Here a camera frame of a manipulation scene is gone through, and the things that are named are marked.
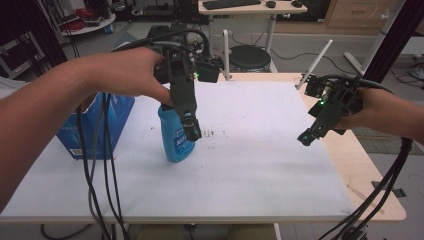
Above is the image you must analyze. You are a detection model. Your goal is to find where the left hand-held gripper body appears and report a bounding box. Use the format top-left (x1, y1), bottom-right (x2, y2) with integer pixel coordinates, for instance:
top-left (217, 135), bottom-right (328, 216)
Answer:
top-left (152, 49), bottom-right (225, 116)

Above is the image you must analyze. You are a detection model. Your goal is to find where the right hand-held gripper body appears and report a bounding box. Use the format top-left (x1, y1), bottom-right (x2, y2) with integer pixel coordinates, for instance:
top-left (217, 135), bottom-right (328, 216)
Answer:
top-left (304, 74), bottom-right (365, 137)

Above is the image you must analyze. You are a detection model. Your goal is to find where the blue plastic bottle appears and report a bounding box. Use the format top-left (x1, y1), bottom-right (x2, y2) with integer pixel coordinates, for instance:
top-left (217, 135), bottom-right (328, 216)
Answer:
top-left (157, 103), bottom-right (198, 164)

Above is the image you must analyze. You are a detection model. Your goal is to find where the person's right hand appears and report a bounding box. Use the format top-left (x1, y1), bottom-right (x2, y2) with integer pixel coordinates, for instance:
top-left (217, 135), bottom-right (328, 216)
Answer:
top-left (334, 87), bottom-right (392, 135)

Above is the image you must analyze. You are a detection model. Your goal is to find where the person's left hand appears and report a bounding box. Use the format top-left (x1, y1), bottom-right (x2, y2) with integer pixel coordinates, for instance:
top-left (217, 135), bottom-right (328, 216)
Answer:
top-left (94, 46), bottom-right (175, 108)

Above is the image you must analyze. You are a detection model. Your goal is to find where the white stick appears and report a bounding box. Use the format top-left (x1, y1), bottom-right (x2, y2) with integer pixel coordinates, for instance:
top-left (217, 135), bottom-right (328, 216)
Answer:
top-left (295, 39), bottom-right (334, 91)

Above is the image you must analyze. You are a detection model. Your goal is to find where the wooden table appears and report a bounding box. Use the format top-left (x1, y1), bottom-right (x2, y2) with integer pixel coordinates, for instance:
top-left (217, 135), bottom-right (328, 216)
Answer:
top-left (0, 72), bottom-right (408, 225)

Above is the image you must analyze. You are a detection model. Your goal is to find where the white table mat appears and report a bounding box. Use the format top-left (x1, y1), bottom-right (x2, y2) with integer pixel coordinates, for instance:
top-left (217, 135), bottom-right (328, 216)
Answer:
top-left (0, 80), bottom-right (356, 219)

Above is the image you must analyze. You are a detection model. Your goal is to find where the white metal stand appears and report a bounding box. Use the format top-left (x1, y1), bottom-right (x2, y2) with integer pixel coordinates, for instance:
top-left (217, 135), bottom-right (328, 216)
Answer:
top-left (221, 29), bottom-right (233, 81)

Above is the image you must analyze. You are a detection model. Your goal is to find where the round black stool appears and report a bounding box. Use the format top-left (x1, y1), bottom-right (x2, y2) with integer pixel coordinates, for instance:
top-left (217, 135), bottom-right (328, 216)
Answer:
top-left (229, 44), bottom-right (272, 74)

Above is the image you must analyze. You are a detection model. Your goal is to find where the blue cardboard box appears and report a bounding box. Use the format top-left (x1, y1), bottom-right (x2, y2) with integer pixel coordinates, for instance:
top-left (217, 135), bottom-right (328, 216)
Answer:
top-left (55, 92), bottom-right (136, 161)

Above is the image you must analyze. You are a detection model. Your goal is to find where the wooden cabinet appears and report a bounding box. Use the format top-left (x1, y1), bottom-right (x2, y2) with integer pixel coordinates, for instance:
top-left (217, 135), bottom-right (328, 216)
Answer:
top-left (324, 0), bottom-right (399, 30)

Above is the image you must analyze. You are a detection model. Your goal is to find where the black keyboard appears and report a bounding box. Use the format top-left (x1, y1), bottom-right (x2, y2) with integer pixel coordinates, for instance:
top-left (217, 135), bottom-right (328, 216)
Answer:
top-left (202, 0), bottom-right (262, 11)

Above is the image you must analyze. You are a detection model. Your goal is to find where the wooden desk with white legs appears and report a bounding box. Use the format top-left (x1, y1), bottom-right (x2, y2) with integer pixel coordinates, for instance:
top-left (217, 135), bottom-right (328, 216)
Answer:
top-left (197, 0), bottom-right (308, 74)

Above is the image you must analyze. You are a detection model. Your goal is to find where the round white table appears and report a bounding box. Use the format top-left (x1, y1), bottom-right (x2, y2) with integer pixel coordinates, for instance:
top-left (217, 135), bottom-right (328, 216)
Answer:
top-left (60, 12), bottom-right (117, 37)

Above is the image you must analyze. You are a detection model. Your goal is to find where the black floor cable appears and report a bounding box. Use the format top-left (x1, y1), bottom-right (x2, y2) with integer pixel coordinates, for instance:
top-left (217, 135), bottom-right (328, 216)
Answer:
top-left (233, 32), bottom-right (359, 76)

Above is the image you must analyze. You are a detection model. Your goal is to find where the right gripper black cable bundle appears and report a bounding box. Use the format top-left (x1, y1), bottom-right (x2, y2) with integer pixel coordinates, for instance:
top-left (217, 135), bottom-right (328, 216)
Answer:
top-left (317, 74), bottom-right (414, 240)

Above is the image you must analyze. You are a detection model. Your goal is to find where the red cable coil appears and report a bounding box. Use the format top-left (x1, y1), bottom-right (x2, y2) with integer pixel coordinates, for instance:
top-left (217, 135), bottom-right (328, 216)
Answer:
top-left (61, 7), bottom-right (98, 33)

